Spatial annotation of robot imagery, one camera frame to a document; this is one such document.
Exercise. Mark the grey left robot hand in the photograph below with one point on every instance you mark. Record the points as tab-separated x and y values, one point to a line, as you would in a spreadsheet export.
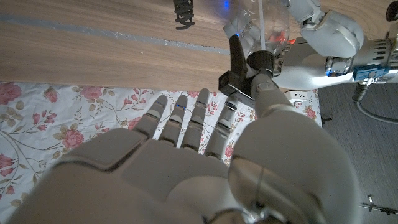
311	68

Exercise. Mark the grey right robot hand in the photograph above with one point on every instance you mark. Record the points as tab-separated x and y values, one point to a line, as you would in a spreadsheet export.
186	180

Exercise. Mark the black trigger spray top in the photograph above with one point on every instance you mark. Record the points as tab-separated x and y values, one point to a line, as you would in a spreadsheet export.
237	62

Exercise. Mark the clear plastic bottle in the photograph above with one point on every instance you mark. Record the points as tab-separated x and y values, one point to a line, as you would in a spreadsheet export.
248	18

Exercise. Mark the black hair clip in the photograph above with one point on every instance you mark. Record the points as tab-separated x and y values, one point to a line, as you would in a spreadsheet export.
184	12

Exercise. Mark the white power strip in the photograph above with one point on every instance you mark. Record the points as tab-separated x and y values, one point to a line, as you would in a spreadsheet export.
300	95

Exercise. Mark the floral backdrop cloth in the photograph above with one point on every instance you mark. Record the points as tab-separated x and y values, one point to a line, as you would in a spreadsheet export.
46	124

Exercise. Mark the grey tape outline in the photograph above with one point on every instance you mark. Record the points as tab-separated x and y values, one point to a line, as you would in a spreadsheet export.
93	31

